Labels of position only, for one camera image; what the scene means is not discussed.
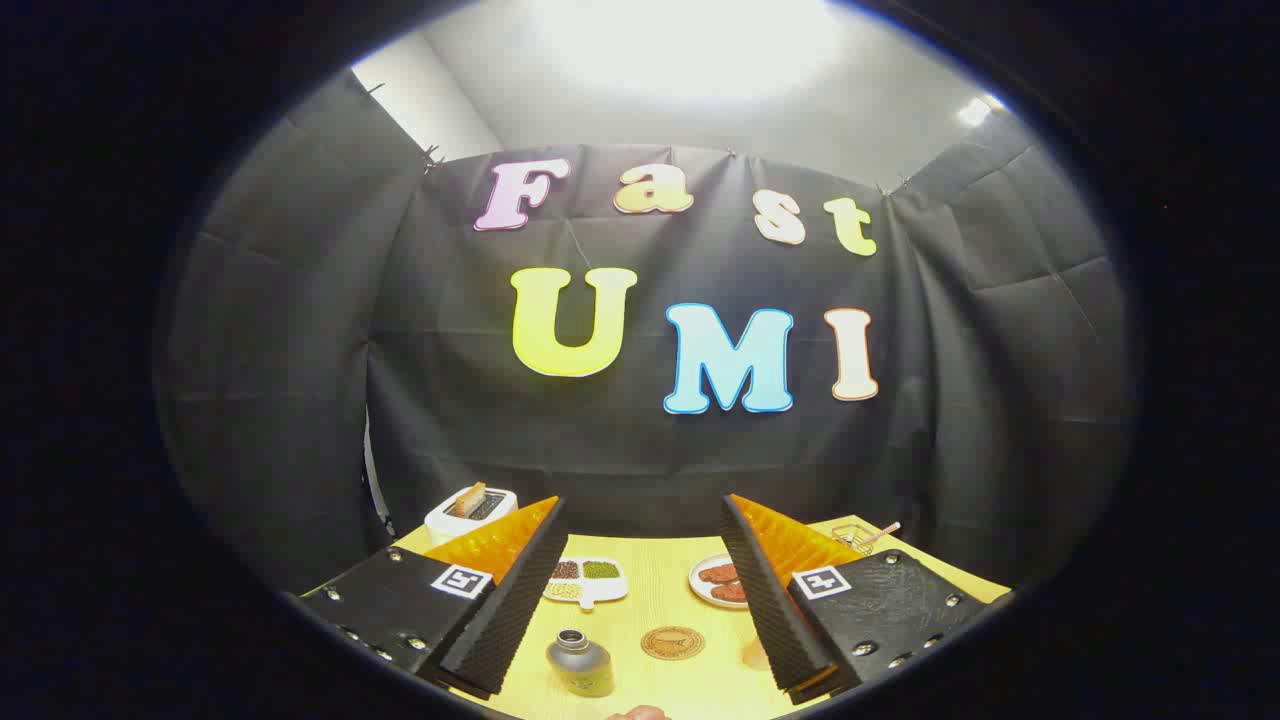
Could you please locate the white divided tray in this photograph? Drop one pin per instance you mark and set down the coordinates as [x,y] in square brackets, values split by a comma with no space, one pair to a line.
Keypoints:
[602,592]

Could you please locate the brown meat piece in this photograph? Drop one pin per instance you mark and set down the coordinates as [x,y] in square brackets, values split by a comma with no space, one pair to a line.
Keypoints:
[720,573]
[730,592]

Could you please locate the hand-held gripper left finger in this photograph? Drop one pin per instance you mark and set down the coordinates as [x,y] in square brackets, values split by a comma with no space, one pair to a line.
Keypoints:
[510,610]

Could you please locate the black backdrop cloth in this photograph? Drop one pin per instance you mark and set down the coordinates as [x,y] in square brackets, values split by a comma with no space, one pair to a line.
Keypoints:
[620,450]

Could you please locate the round cork coaster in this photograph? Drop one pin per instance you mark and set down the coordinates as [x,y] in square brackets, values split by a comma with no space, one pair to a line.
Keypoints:
[672,643]

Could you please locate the white plate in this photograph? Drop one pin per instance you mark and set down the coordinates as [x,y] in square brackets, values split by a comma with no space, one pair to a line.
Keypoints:
[699,587]

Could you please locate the pale beans pile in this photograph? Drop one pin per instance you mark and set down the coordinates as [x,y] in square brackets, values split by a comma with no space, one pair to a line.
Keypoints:
[564,590]

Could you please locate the green beans pile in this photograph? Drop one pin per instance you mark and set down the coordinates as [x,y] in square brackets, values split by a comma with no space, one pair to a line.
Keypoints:
[601,570]

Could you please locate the dark red beans pile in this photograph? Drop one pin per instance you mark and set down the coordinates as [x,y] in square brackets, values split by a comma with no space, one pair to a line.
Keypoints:
[566,570]

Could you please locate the toast slice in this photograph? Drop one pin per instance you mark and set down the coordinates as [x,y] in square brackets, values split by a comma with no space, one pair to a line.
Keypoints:
[470,498]

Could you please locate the striped straw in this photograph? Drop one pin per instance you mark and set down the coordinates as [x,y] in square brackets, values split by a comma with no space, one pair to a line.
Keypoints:
[885,531]

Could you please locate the wooden table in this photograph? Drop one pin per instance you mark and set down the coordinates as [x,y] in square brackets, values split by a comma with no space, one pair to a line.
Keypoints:
[650,600]

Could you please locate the white toaster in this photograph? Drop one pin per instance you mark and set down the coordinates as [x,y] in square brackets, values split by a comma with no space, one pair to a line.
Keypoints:
[445,525]

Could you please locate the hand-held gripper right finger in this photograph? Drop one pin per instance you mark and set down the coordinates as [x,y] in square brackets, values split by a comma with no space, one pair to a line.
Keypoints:
[775,620]

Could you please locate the silver bottle with green label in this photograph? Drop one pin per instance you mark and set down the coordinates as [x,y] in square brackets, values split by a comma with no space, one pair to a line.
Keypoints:
[582,668]

